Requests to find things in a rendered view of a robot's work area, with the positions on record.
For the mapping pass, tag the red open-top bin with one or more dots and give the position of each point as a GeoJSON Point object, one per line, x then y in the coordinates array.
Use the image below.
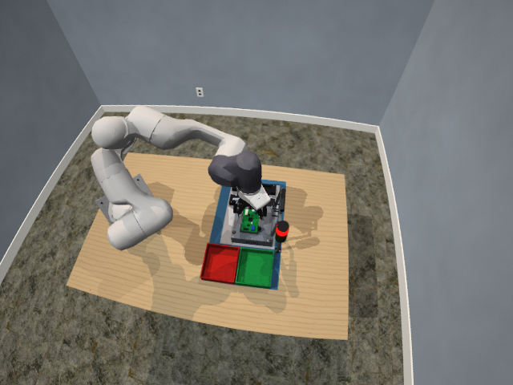
{"type": "Point", "coordinates": [220, 263]}

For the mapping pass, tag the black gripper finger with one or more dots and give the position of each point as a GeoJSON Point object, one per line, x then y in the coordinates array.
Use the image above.
{"type": "Point", "coordinates": [236, 210]}
{"type": "Point", "coordinates": [262, 213]}

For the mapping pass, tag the green circuit board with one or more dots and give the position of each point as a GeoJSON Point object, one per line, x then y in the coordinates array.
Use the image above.
{"type": "Point", "coordinates": [250, 221]}

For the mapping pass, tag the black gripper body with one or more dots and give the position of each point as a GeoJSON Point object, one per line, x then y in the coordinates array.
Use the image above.
{"type": "Point", "coordinates": [244, 202]}

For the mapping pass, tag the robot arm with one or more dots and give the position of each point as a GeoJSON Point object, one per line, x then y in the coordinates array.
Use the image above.
{"type": "Point", "coordinates": [148, 214]}

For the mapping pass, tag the green bin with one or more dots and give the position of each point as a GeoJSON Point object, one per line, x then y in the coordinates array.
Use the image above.
{"type": "Point", "coordinates": [255, 268]}

